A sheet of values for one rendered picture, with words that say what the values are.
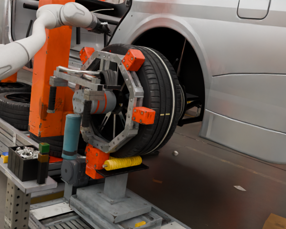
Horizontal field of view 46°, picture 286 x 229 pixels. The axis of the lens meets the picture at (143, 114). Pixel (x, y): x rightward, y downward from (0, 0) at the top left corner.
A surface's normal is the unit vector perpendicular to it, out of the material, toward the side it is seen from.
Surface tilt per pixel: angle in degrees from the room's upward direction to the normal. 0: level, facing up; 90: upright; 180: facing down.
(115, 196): 90
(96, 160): 90
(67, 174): 90
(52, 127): 90
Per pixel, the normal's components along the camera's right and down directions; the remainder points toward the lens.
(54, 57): 0.67, 0.26
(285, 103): -0.67, 0.07
